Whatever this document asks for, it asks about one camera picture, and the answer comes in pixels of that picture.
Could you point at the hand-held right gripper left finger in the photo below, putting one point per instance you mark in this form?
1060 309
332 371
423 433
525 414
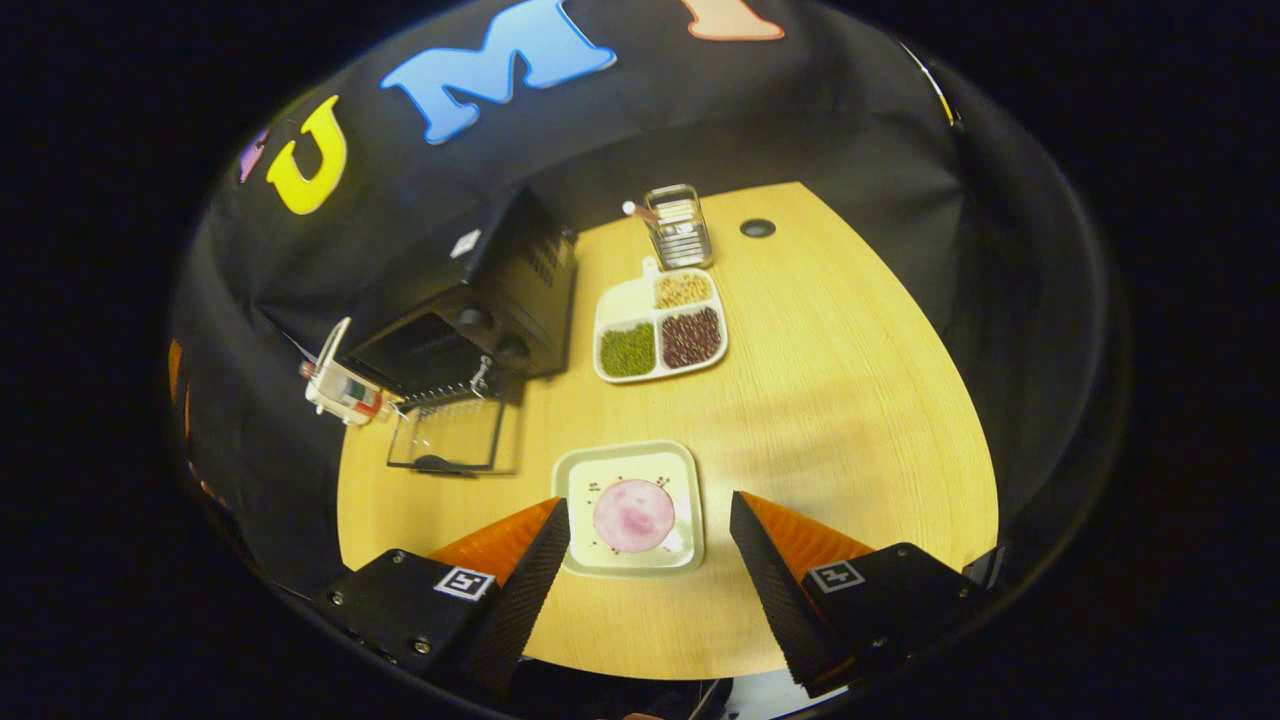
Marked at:
525 600

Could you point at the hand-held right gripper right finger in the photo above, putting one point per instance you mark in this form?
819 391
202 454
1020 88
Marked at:
775 590

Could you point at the pink round food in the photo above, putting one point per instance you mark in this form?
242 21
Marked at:
633 515

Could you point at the pale square plate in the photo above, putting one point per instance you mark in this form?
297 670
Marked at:
585 465

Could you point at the black electric oven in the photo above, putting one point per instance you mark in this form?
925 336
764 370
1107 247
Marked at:
520 290

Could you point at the pile of red beans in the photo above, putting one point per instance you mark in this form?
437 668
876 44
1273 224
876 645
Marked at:
692 338

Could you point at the pile of green mung beans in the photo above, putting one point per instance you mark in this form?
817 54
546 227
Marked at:
628 350

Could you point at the white kitchen appliance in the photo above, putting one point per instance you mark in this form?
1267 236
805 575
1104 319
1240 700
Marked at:
345 390

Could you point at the pile of yellow soybeans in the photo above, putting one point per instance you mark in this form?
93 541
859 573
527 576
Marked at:
683 290

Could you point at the white divided tray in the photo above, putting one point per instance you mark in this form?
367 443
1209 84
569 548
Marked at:
625 300

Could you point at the black table grommet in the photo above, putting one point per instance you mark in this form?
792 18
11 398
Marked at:
757 228

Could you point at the metal mesh holder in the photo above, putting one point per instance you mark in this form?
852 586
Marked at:
680 235

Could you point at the small wooden stick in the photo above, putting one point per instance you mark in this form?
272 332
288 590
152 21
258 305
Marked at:
640 211

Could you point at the black backdrop cloth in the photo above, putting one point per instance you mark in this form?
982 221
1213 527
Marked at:
700 110

